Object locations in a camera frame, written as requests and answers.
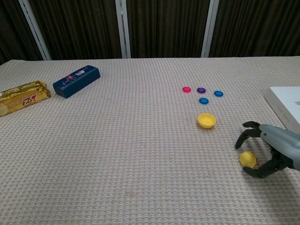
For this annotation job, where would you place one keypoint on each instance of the right black grey robot hand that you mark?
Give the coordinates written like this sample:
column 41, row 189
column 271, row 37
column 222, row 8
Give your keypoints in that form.
column 281, row 143

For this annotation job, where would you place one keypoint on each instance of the yellow ball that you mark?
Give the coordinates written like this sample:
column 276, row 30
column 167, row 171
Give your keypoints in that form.
column 247, row 159

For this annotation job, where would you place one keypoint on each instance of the white flat cardboard box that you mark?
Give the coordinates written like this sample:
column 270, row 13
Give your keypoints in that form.
column 286, row 103

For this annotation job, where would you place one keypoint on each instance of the small yellow plastic bowl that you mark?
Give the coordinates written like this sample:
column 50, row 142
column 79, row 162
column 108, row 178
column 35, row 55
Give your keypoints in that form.
column 206, row 120

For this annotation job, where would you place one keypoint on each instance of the blue plastic disc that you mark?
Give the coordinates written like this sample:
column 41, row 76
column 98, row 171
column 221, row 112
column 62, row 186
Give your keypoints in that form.
column 218, row 93
column 203, row 100

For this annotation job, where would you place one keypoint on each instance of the purple plastic disc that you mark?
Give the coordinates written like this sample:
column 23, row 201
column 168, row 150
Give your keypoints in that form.
column 201, row 90

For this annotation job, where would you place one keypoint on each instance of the pink plastic disc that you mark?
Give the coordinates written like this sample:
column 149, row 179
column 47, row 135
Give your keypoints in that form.
column 186, row 89

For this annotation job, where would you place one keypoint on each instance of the beige woven tablecloth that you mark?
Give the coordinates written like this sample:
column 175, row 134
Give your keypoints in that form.
column 117, row 152

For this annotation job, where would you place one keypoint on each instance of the dark blue printed box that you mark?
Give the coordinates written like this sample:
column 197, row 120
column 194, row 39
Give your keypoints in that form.
column 75, row 80

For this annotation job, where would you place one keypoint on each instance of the gold foil snack package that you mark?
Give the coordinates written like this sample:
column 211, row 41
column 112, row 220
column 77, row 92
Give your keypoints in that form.
column 21, row 98

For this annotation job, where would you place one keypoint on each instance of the white partition frame post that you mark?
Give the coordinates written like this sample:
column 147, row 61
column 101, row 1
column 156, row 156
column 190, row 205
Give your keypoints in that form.
column 123, row 30
column 209, row 30
column 35, row 30

